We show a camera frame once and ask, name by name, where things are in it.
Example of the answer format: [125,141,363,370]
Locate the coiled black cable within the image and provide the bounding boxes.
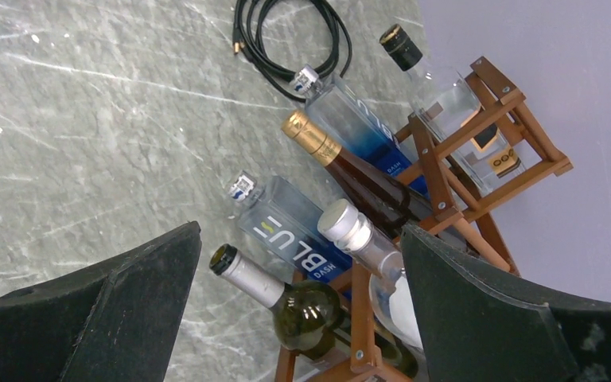
[232,0,354,103]

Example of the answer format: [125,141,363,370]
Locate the brown bottle gold foil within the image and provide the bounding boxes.
[281,110,432,239]

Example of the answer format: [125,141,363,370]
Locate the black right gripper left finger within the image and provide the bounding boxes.
[0,221,201,381]

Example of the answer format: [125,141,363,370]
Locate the green wine bottle silver foil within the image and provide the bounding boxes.
[209,244,419,381]

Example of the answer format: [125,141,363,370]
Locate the brown wooden wine rack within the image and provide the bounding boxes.
[274,56,574,382]

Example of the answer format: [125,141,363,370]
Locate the rear blue square bottle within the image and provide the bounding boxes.
[290,64,413,177]

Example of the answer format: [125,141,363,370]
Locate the front blue Blue Dash bottle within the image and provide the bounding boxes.
[227,170,352,283]

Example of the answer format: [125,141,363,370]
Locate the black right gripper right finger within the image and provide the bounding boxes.
[400,224,611,381]

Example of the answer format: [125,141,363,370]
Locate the clear bottle white cap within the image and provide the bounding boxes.
[317,199,424,355]

